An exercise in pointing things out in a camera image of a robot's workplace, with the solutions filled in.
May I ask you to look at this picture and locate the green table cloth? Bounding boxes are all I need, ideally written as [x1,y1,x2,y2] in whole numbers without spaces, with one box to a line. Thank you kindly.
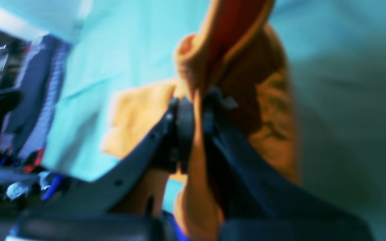
[47,0,386,241]

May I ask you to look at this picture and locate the orange T-shirt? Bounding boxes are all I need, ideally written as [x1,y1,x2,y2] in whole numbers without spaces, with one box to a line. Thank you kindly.
[102,0,299,241]

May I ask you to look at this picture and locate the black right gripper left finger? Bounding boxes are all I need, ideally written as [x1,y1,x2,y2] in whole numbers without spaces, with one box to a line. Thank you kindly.
[6,98,194,241]

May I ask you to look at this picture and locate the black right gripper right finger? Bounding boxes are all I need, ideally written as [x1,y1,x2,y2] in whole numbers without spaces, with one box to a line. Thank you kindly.
[203,87,373,241]

